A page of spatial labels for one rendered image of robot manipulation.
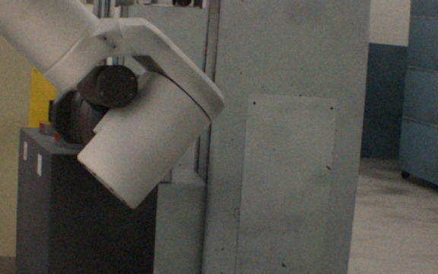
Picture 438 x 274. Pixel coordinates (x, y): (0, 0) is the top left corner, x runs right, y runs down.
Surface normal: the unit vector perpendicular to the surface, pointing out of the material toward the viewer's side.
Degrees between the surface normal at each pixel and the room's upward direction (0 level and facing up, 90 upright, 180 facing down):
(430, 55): 90
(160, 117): 76
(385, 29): 90
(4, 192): 90
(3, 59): 90
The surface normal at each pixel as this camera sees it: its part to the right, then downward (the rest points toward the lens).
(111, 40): 0.33, 0.09
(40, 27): 0.12, 0.29
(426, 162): -0.97, -0.04
